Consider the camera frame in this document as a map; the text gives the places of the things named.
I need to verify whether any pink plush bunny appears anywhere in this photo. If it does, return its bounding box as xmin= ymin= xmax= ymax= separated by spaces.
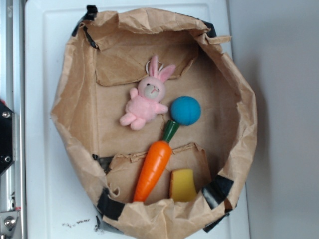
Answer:
xmin=119 ymin=55 xmax=175 ymax=130

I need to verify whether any blue dimpled ball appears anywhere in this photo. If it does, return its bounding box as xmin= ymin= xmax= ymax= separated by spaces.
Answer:
xmin=170 ymin=96 xmax=201 ymax=126

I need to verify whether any orange toy carrot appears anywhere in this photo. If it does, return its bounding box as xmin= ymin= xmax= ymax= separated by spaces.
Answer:
xmin=133 ymin=120 xmax=179 ymax=202

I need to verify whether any yellow sponge piece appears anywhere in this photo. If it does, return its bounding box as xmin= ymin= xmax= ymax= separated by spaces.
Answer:
xmin=169 ymin=168 xmax=197 ymax=202

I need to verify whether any brown paper bag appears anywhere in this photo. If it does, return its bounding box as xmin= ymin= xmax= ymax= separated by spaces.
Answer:
xmin=51 ymin=8 xmax=257 ymax=239

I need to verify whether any white plastic tray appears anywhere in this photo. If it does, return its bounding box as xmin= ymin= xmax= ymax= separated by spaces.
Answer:
xmin=24 ymin=3 xmax=251 ymax=239

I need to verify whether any black mounting bracket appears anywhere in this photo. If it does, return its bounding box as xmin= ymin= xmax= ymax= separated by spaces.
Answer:
xmin=0 ymin=100 xmax=14 ymax=176

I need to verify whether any aluminium frame rail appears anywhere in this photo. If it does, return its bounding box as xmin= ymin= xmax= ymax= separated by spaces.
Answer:
xmin=0 ymin=0 xmax=27 ymax=239

